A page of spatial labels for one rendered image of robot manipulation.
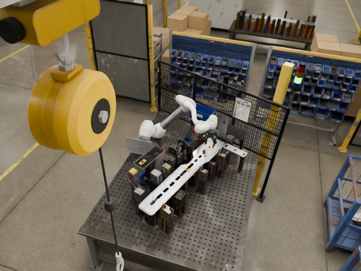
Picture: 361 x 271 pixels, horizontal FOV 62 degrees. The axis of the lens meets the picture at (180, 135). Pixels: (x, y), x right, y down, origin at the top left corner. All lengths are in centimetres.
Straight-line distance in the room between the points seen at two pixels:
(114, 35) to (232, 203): 355
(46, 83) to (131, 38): 499
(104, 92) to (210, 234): 279
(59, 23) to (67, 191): 427
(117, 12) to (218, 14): 505
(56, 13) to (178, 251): 281
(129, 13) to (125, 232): 350
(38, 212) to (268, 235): 302
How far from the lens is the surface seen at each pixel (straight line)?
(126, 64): 574
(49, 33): 43
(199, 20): 782
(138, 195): 305
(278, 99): 360
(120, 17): 544
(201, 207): 340
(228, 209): 342
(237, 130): 392
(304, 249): 427
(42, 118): 50
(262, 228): 426
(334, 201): 471
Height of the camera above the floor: 337
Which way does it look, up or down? 39 degrees down
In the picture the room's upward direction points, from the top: 3 degrees clockwise
